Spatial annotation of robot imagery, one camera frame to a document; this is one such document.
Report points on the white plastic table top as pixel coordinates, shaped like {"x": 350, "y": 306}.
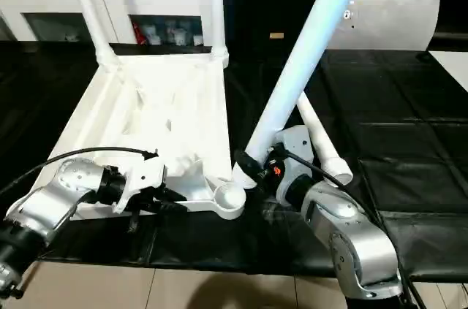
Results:
{"x": 168, "y": 104}

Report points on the white plastic table leg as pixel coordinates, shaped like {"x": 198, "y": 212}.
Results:
{"x": 88, "y": 9}
{"x": 322, "y": 137}
{"x": 216, "y": 9}
{"x": 307, "y": 53}

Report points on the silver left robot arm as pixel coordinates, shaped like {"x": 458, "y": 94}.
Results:
{"x": 51, "y": 199}

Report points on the small tan label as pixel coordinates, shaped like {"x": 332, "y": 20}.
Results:
{"x": 276, "y": 35}

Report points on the black work mat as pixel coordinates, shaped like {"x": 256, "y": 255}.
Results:
{"x": 409, "y": 141}

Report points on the grey cushion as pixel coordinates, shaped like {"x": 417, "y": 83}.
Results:
{"x": 395, "y": 20}

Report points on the white flat sheet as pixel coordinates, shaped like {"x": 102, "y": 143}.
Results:
{"x": 452, "y": 68}

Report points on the white cabinet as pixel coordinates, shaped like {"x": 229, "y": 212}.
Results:
{"x": 44, "y": 2}

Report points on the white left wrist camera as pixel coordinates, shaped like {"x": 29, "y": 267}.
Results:
{"x": 142, "y": 177}

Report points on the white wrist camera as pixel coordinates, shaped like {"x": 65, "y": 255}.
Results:
{"x": 292, "y": 145}
{"x": 142, "y": 177}

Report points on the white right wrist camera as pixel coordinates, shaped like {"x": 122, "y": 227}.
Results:
{"x": 292, "y": 145}

